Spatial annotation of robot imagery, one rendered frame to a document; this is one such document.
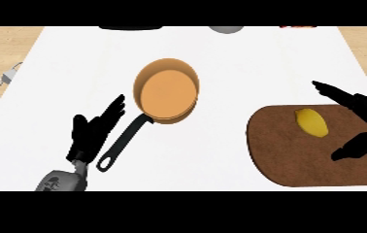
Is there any yellow lemon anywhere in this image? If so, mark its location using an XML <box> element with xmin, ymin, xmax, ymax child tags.
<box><xmin>292</xmin><ymin>108</ymin><xmax>332</xmax><ymax>139</ymax></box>

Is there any grey metal fixture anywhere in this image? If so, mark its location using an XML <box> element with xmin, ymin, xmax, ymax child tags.
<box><xmin>0</xmin><ymin>61</ymin><xmax>25</xmax><ymax>87</ymax></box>

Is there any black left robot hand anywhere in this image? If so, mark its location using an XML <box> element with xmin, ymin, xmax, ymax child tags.
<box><xmin>65</xmin><ymin>93</ymin><xmax>128</xmax><ymax>164</ymax></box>

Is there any orange pot with black handle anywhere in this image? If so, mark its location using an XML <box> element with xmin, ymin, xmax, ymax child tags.
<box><xmin>96</xmin><ymin>57</ymin><xmax>200</xmax><ymax>173</ymax></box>

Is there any black object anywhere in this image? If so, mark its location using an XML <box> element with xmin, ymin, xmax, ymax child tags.
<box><xmin>97</xmin><ymin>25</ymin><xmax>165</xmax><ymax>31</ymax></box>

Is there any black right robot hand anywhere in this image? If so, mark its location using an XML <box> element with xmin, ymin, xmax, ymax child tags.
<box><xmin>311</xmin><ymin>80</ymin><xmax>367</xmax><ymax>162</ymax></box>

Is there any brown cutting board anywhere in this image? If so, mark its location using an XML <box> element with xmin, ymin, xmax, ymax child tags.
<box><xmin>245</xmin><ymin>104</ymin><xmax>367</xmax><ymax>188</ymax></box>

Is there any grey round object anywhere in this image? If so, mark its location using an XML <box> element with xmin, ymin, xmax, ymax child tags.
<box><xmin>208</xmin><ymin>25</ymin><xmax>245</xmax><ymax>35</ymax></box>

